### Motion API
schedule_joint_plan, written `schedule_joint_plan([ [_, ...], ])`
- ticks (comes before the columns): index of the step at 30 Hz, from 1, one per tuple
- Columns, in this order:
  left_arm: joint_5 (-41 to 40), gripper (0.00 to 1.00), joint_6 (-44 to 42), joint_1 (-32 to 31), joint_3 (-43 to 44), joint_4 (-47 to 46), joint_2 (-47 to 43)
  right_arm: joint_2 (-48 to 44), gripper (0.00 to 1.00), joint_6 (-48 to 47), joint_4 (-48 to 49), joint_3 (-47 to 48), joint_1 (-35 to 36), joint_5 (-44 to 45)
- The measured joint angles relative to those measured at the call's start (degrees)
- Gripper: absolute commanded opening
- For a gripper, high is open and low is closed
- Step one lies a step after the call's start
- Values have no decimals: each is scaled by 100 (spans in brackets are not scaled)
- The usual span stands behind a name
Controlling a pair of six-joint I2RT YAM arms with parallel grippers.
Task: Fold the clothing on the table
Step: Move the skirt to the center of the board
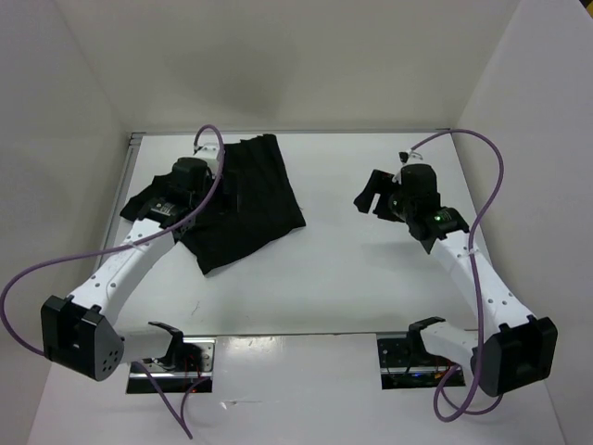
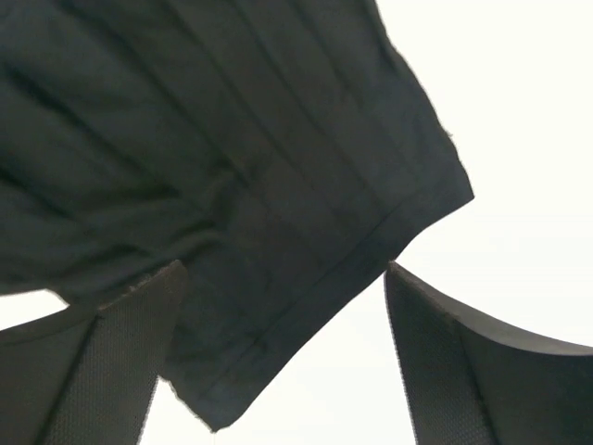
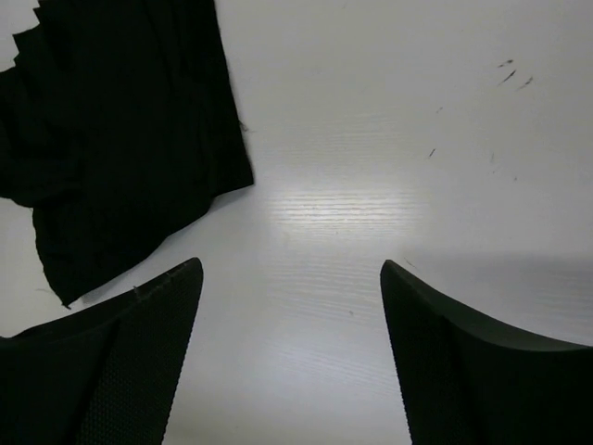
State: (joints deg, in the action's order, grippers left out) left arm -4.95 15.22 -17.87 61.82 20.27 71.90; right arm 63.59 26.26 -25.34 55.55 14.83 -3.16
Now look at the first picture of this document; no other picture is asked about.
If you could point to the metal base plate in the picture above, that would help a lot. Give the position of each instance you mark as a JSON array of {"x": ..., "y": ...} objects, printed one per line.
[
  {"x": 401, "y": 368},
  {"x": 192, "y": 370}
]

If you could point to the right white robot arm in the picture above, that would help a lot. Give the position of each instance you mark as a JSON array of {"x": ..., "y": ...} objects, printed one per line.
[{"x": 515, "y": 348}]

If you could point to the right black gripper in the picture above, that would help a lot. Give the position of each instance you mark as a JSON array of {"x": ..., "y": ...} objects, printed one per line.
[{"x": 382, "y": 183}]

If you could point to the black pleated skirt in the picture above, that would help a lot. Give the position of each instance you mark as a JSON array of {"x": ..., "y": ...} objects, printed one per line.
[{"x": 253, "y": 204}]

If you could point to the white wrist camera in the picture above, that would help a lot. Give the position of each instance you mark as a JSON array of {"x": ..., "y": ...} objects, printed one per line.
[
  {"x": 210, "y": 153},
  {"x": 408, "y": 156}
]

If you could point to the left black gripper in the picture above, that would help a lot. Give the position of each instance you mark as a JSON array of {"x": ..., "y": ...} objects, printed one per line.
[{"x": 209, "y": 178}]

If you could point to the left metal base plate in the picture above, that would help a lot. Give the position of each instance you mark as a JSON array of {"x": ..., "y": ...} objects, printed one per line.
[{"x": 192, "y": 370}]

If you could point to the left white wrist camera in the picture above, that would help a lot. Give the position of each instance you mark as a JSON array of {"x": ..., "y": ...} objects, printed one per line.
[{"x": 210, "y": 153}]

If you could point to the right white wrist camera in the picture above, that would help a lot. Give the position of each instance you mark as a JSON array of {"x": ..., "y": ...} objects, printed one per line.
[{"x": 408, "y": 156}]

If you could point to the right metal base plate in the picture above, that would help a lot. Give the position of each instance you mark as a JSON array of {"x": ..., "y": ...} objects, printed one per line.
[{"x": 401, "y": 368}]

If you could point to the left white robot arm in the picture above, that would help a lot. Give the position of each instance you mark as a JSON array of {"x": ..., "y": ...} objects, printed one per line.
[{"x": 79, "y": 330}]

